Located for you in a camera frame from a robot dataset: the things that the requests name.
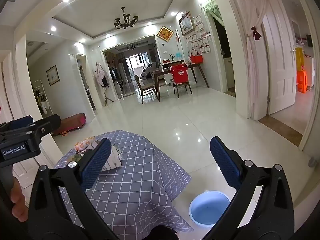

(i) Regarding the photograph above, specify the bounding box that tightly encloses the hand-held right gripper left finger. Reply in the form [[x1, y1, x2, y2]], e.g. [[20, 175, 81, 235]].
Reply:
[[26, 137, 120, 240]]

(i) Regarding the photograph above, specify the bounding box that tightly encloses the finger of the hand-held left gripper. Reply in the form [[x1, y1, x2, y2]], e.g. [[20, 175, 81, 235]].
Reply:
[[0, 115, 34, 132], [15, 114, 62, 140]]

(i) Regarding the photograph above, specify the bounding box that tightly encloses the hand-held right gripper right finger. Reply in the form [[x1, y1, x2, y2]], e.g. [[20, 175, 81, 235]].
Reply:
[[207, 136, 295, 240]]

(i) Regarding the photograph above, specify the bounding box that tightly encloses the light blue plastic bucket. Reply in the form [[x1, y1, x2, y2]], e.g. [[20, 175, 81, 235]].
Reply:
[[189, 191, 231, 228]]

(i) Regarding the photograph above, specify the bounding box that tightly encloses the person's left hand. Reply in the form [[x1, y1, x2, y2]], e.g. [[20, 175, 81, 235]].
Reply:
[[10, 176, 29, 222]]

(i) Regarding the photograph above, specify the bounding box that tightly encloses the dark red bench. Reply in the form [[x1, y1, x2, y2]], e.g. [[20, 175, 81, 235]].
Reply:
[[54, 113, 87, 136]]

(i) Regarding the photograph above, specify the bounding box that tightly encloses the orange and white snack bag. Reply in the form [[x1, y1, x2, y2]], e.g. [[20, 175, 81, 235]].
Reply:
[[74, 136, 97, 153]]

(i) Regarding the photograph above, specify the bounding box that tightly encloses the white clothes rack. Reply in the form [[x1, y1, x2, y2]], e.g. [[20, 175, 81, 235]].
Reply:
[[32, 80, 54, 117]]

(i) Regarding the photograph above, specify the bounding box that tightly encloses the wooden coat stand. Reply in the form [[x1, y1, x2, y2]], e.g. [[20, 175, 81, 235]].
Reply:
[[103, 85, 114, 106]]

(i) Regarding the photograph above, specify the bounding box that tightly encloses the pink jacket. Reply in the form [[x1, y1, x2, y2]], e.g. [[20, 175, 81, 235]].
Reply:
[[93, 62, 106, 86]]

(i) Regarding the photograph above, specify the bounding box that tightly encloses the wooden chair with red cover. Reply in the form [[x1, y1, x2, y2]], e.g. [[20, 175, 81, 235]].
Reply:
[[170, 65, 193, 98]]

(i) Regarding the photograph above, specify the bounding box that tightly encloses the wooden dining chair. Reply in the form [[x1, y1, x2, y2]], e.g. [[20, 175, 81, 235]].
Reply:
[[134, 75, 157, 104]]

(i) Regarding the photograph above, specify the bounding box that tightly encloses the pink lace curtain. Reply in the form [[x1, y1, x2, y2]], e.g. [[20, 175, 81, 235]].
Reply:
[[226, 0, 273, 119]]

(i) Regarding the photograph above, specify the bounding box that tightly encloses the red chair cover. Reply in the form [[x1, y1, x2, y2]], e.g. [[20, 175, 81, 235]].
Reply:
[[169, 64, 189, 83]]

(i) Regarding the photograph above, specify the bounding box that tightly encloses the grey sofa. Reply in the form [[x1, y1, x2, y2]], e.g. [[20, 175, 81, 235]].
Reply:
[[141, 64, 157, 78]]

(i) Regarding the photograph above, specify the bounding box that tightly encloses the white panel door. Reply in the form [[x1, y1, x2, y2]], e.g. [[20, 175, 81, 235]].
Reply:
[[262, 0, 297, 117]]

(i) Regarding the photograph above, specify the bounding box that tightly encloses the dark wooden dining table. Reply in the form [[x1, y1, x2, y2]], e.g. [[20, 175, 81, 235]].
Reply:
[[152, 63, 209, 102]]

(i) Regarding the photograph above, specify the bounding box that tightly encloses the white sideboard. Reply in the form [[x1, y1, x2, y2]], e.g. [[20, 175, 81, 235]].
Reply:
[[160, 60, 186, 71]]

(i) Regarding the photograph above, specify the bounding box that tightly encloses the orange plastic stool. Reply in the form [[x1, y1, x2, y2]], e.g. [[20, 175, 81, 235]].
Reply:
[[297, 70, 309, 93]]

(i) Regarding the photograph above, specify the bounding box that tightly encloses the black chandelier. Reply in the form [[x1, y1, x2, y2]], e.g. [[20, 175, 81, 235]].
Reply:
[[114, 7, 139, 29]]

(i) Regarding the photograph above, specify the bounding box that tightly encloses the dark red bow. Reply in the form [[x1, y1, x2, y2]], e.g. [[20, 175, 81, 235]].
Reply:
[[251, 26, 262, 40]]

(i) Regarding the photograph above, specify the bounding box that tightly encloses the diamond-shaped orange framed picture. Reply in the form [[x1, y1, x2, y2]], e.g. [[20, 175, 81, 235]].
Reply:
[[156, 25, 175, 42]]

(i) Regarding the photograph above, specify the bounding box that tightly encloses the large wooden framed picture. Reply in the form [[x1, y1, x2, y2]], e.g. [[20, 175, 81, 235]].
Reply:
[[179, 11, 195, 37]]

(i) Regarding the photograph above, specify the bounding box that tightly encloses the green valance curtain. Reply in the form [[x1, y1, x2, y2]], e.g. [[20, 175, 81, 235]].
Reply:
[[201, 0, 224, 25]]

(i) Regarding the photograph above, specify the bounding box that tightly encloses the small framed wall picture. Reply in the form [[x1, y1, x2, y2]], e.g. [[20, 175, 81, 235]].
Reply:
[[46, 65, 60, 87]]

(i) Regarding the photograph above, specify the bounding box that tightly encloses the wall of paper certificates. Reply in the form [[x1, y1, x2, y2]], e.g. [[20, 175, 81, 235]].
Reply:
[[185, 14, 212, 55]]

